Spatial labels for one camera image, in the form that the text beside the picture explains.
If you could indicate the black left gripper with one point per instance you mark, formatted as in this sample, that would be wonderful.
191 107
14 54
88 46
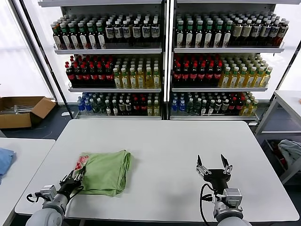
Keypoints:
67 187

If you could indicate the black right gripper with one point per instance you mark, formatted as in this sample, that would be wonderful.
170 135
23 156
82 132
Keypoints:
217 176

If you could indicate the light green polo shirt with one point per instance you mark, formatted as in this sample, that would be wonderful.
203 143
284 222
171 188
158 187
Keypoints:
103 171

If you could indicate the grey white clothes pile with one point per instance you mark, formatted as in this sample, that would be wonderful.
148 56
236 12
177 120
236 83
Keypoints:
290 149

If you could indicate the dark drink bottle white cap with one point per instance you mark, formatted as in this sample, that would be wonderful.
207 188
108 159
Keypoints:
225 106
114 108
121 107
211 107
128 107
107 108
204 107
218 106

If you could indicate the white paper scrap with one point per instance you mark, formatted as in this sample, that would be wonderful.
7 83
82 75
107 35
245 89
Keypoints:
65 114

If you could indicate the green tinted water bottle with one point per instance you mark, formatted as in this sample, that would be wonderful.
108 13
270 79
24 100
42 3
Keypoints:
197 107
95 107
101 107
189 106

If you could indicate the cola bottle red cap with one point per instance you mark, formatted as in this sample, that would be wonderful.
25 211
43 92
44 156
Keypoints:
136 107
209 75
232 106
193 75
217 75
201 75
77 76
101 76
70 76
93 76
108 76
85 76
143 107
177 75
239 106
185 75

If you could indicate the red cloth item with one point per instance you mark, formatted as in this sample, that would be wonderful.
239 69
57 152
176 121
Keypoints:
282 162

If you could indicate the yellow tea bottle green label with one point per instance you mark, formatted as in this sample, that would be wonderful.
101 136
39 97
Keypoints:
148 81
117 81
245 108
250 80
132 81
266 80
124 81
156 109
149 109
253 108
258 80
225 80
241 80
140 81
156 81
233 80

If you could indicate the blue drink bottle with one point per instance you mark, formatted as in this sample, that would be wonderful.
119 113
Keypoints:
174 106
81 106
88 107
182 106

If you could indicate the folded blue cloth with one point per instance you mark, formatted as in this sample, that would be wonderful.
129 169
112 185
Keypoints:
5 160

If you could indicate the brown cardboard box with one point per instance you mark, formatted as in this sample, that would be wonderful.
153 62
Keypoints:
14 121

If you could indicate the plastic wrapped metal parts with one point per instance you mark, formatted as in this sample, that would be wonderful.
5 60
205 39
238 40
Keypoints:
17 109

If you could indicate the grey metal shelving unit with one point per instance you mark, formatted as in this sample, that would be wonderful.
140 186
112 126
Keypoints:
108 51
223 50

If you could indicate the dark tea bottle green cap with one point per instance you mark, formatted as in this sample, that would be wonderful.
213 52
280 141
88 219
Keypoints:
100 37
208 37
82 37
56 37
64 37
198 37
189 37
91 37
226 37
217 37
179 37
72 37

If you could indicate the dark bottle beige label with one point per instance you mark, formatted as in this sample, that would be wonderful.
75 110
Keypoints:
237 31
246 31

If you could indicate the dark bottle blue white label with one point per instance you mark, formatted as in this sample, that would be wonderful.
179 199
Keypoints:
264 31
109 33
126 33
255 31
273 32
145 32
154 32
136 32
117 33

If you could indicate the red drink bottle white cap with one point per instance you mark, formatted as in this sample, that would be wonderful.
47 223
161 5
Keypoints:
282 33

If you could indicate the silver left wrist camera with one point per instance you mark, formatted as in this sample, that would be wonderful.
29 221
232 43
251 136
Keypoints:
48 191

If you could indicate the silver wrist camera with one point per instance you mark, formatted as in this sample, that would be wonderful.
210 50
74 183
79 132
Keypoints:
48 191
232 196

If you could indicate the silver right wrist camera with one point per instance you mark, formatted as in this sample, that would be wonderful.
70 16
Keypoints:
232 196

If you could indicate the white frame storage cart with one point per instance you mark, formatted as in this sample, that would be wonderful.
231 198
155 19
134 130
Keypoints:
274 162

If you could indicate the grey frame side table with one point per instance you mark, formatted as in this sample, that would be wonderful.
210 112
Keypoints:
285 96

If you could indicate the black metal window post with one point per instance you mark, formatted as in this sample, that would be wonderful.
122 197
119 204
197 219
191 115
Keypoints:
47 58
294 61

